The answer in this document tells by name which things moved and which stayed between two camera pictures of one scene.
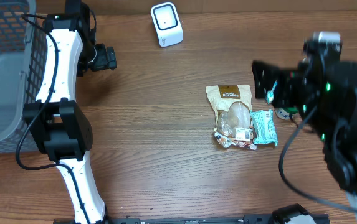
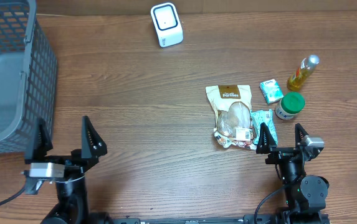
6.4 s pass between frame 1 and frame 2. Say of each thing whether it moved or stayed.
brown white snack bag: stayed
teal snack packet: stayed
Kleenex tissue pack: stayed
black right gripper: moved
